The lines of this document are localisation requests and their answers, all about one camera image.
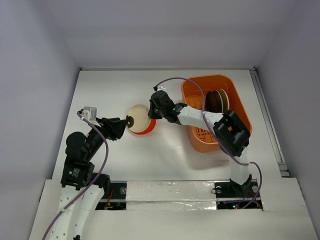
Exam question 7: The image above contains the dark brown plate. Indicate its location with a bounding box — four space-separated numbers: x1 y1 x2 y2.
205 90 223 113

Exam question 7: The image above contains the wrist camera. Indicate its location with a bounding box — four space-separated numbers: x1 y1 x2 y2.
153 85 167 92
81 106 97 122

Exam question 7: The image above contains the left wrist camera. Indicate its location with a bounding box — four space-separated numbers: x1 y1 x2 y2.
81 106 97 122

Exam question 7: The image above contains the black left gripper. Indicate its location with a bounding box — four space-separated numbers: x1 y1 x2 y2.
84 115 128 159

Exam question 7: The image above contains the white plate with red marks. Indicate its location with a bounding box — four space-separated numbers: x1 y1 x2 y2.
219 89 230 111

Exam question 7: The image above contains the aluminium side rail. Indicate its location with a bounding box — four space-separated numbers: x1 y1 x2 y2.
249 68 291 178

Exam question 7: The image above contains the silver taped front bar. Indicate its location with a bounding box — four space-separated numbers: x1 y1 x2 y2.
125 180 217 211

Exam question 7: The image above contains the orange plate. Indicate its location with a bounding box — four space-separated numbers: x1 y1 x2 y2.
130 119 156 135

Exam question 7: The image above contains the cream plate with black motif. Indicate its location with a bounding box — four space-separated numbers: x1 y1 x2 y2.
127 104 151 134

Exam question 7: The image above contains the blue patterned plate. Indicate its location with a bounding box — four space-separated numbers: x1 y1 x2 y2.
218 89 228 113

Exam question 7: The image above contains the orange plastic dish rack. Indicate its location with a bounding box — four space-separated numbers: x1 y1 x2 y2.
181 74 252 153

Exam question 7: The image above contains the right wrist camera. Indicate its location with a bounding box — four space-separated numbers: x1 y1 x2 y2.
153 85 167 92

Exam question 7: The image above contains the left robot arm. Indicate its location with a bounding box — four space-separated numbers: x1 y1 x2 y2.
49 116 134 240

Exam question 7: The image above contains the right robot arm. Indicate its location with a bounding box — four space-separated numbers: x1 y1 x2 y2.
148 90 252 197

